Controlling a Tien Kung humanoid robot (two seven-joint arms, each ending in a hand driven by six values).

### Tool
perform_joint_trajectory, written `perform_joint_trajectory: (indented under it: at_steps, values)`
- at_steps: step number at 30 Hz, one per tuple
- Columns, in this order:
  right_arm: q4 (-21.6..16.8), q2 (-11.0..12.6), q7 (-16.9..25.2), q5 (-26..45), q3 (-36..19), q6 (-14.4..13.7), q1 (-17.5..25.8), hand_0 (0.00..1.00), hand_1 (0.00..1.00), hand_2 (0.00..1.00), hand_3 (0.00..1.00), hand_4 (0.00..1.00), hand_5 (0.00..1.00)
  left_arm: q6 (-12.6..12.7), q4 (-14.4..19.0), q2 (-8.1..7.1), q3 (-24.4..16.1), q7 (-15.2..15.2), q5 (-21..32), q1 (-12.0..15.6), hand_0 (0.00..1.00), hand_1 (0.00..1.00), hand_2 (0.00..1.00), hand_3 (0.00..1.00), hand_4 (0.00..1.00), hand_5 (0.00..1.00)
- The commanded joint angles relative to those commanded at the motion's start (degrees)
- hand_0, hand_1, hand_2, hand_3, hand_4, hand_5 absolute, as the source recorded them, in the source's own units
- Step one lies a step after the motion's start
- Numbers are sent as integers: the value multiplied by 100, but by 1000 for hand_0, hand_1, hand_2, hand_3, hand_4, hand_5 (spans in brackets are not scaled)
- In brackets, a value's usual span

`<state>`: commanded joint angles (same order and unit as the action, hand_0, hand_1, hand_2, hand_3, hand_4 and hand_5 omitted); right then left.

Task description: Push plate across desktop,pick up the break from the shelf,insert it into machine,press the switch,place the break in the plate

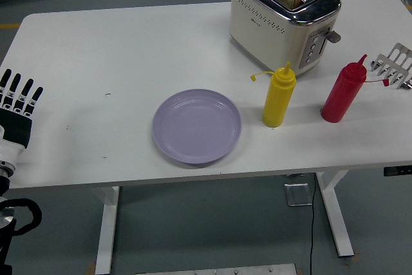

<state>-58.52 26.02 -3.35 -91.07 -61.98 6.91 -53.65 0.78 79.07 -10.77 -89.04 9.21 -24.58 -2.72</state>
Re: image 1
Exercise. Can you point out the white table leg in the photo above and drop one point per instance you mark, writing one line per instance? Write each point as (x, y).
(107, 223)
(336, 214)

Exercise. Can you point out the purple round plate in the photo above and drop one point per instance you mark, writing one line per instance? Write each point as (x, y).
(197, 127)

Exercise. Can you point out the red squeeze bottle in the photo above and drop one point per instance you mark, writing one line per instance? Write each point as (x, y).
(341, 94)

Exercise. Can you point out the silver metal toast rack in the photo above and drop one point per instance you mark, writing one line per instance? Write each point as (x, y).
(397, 69)

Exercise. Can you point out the silver floor socket plate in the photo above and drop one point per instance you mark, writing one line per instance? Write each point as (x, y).
(297, 194)

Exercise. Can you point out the cream and chrome toaster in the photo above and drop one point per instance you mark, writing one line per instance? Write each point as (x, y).
(264, 27)

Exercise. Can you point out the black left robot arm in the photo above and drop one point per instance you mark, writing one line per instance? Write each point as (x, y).
(37, 217)

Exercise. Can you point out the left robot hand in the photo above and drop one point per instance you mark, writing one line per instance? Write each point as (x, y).
(16, 130)

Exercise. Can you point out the black table control panel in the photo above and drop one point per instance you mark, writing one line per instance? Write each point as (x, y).
(397, 171)

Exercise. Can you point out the yellow squeeze bottle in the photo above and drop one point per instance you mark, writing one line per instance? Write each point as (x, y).
(277, 101)

